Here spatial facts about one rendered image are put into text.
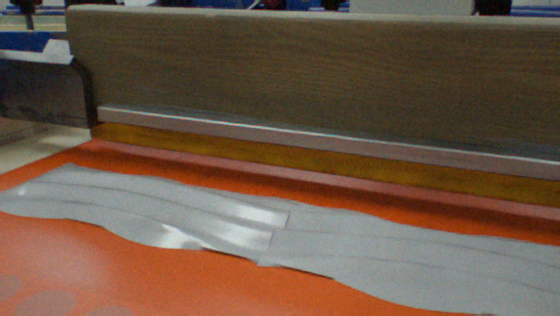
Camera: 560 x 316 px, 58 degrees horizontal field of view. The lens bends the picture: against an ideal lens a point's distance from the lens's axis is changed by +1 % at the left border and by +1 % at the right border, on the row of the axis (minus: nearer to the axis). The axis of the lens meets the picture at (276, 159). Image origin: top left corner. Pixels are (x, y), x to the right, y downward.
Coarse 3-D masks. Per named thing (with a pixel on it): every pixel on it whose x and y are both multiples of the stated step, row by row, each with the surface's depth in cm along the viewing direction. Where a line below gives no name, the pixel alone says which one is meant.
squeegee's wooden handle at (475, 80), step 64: (128, 64) 34; (192, 64) 32; (256, 64) 31; (320, 64) 29; (384, 64) 28; (448, 64) 26; (512, 64) 25; (384, 128) 29; (448, 128) 28; (512, 128) 26
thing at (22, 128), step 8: (0, 120) 39; (8, 120) 40; (16, 120) 40; (24, 120) 41; (0, 128) 39; (8, 128) 40; (16, 128) 40; (24, 128) 41; (32, 128) 42; (40, 128) 43; (48, 128) 43; (0, 136) 39; (8, 136) 40; (16, 136) 40; (24, 136) 41; (0, 144) 39
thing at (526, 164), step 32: (160, 128) 33; (192, 128) 32; (224, 128) 31; (256, 128) 31; (288, 128) 30; (320, 128) 30; (416, 160) 27; (448, 160) 27; (480, 160) 26; (512, 160) 26; (544, 160) 25
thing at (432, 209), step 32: (320, 192) 31; (352, 192) 31; (384, 192) 31; (416, 192) 31; (448, 192) 31; (416, 224) 27; (448, 224) 27; (480, 224) 27; (512, 224) 27; (544, 224) 27; (256, 288) 22; (288, 288) 22; (320, 288) 22; (352, 288) 22
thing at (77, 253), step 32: (64, 160) 36; (96, 160) 36; (128, 160) 36; (160, 160) 36; (192, 160) 37; (224, 160) 37; (256, 192) 31; (288, 192) 31; (0, 224) 27; (32, 224) 27; (64, 224) 27; (0, 256) 24; (32, 256) 24; (64, 256) 24; (96, 256) 24; (128, 256) 24; (160, 256) 24; (192, 256) 24; (224, 256) 24; (96, 288) 22; (128, 288) 22; (160, 288) 22; (192, 288) 22; (224, 288) 22
